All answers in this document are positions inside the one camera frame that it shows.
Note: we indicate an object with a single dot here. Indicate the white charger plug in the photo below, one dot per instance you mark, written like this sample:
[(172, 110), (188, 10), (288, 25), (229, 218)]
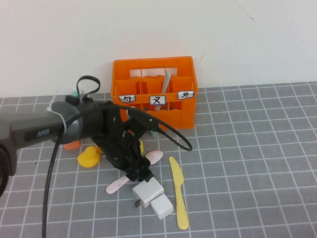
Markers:
[(148, 192)]

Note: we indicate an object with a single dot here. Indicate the paper label fork character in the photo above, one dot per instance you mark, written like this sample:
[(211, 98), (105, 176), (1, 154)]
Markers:
[(157, 100)]

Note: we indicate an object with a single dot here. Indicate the orange plastic cutlery holder crate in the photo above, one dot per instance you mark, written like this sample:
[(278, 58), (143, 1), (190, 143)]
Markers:
[(178, 116)]

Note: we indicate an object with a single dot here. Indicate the orange foam cube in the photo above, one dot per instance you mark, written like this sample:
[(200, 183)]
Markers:
[(72, 146)]

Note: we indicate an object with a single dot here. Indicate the white green glue stick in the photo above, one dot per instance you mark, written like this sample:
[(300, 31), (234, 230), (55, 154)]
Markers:
[(77, 94)]

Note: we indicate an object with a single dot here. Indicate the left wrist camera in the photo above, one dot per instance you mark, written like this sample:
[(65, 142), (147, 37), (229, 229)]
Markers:
[(143, 119)]

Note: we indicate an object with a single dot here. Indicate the small white cube adapter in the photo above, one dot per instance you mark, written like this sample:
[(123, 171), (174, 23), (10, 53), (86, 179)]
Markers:
[(161, 206)]

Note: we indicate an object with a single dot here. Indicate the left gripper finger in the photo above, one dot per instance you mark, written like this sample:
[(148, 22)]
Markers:
[(123, 170), (133, 177)]

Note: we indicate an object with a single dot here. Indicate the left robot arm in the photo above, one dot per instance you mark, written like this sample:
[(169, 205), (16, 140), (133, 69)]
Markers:
[(29, 129)]

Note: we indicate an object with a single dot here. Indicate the pink plastic spoon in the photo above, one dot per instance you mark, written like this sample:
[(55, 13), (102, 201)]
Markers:
[(116, 184)]

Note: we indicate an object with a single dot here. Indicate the yellow plastic knife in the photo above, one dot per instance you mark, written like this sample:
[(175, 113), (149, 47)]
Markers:
[(178, 183)]

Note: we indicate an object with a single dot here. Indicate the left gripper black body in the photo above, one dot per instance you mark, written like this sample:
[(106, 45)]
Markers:
[(114, 138)]

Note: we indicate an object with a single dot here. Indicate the white zip tie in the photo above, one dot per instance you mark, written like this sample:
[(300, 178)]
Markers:
[(63, 121)]

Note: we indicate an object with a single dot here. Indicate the paper label spoon character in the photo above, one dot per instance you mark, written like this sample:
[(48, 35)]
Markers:
[(127, 98)]

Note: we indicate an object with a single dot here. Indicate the grey plastic fork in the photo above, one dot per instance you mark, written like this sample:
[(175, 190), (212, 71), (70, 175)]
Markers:
[(165, 83)]

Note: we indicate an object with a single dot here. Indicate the yellow rubber duck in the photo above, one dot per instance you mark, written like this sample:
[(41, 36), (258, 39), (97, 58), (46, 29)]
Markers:
[(88, 160)]

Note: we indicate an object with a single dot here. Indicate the grey grid table mat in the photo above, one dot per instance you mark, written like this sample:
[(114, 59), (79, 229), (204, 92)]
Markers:
[(247, 173)]

